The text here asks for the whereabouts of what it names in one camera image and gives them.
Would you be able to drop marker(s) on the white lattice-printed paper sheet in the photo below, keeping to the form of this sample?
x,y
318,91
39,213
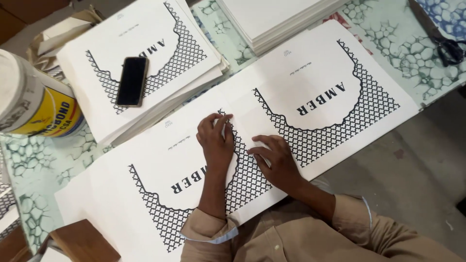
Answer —
x,y
313,69
120,189

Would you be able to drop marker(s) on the lattice-printed paper scraps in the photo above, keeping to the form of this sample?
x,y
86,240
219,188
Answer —
x,y
6,207

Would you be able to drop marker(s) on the person's beige shirt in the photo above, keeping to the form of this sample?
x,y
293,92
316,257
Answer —
x,y
313,236

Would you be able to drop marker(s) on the brown wooden block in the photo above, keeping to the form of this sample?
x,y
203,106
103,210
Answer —
x,y
83,243

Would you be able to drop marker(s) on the brown cardboard box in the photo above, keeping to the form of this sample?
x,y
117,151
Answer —
x,y
22,14

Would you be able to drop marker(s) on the person's left hand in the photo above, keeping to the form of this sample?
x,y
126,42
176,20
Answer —
x,y
215,147

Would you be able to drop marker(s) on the black smartphone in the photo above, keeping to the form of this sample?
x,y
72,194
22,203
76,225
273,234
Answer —
x,y
132,81

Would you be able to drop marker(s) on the person's right hand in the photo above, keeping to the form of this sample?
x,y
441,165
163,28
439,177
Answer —
x,y
282,163

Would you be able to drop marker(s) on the green marbled table cover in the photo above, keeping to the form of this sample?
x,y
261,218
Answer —
x,y
400,40

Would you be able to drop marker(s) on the stack of lattice-printed sheets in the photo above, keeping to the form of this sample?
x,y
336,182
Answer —
x,y
109,32

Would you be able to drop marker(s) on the yellow-labelled glue can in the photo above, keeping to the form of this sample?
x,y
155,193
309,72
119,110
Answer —
x,y
34,105

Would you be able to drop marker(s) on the brown wooden board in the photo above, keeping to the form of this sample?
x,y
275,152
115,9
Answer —
x,y
12,247

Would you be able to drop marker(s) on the crumpled brown wrapping paper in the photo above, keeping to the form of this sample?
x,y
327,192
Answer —
x,y
54,36

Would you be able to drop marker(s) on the stack of plain white sheets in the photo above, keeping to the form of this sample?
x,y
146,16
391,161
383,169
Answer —
x,y
269,18

